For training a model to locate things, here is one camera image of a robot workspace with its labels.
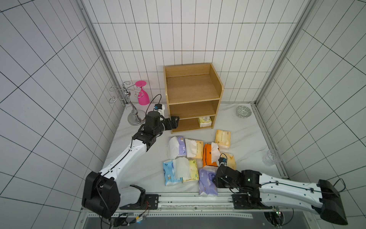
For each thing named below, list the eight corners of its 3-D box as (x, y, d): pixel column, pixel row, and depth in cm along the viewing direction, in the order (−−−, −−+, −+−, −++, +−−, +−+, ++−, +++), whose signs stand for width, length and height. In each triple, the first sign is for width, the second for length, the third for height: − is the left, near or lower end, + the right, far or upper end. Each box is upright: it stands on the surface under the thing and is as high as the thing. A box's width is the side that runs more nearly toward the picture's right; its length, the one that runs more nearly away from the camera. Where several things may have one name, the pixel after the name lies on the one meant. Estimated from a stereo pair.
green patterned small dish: (237, 118, 111) (239, 115, 107) (234, 109, 117) (236, 105, 114) (251, 118, 111) (253, 115, 107) (247, 109, 117) (249, 105, 114)
